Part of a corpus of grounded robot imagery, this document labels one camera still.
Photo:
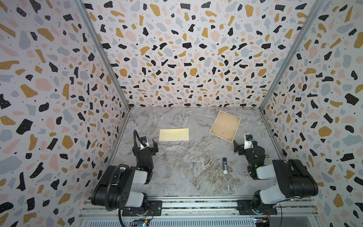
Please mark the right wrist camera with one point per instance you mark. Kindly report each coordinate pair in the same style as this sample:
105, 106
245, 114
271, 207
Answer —
248, 141

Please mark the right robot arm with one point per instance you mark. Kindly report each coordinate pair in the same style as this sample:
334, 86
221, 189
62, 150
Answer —
293, 180

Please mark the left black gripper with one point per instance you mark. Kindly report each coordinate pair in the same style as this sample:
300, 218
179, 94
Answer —
147, 149

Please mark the cream envelope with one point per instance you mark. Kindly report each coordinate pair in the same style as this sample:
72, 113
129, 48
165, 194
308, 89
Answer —
174, 135

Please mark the perforated grey cable tray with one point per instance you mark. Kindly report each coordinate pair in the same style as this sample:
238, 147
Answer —
193, 222

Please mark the blue white glue stick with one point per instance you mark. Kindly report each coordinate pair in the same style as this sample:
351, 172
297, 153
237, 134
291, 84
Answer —
225, 170

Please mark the beige letter paper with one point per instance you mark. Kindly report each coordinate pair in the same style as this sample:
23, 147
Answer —
225, 126

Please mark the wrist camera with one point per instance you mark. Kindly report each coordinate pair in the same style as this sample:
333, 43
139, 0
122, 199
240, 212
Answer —
143, 142
248, 141

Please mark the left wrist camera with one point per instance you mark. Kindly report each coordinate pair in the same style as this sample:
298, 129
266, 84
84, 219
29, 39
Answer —
143, 142

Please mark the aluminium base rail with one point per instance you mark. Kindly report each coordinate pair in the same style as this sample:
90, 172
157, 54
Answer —
224, 207

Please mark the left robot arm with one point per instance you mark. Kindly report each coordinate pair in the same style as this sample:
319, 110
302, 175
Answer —
113, 190

